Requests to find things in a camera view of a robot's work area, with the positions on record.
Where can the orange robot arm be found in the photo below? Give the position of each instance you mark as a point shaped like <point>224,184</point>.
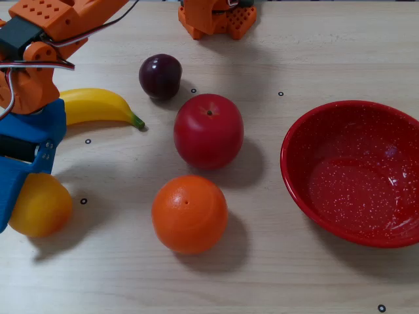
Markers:
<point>32,85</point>

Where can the yellow banana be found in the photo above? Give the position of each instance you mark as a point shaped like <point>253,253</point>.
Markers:
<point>98,106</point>

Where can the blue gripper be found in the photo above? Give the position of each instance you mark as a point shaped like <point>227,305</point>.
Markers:
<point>36,131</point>

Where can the dark purple plum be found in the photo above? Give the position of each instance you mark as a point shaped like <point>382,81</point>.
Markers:
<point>160,76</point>

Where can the red speckled bowl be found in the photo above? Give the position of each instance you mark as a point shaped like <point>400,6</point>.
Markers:
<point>353,183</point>

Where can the orange robot base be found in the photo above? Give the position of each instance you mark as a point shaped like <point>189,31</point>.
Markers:
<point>209,19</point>

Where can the red apple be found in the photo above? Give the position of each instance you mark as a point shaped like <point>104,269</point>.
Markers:
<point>208,134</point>

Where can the orange fruit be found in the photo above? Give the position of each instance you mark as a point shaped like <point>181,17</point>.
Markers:
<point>189,216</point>

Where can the yellow orange peach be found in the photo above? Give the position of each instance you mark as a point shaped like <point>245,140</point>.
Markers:
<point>46,206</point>

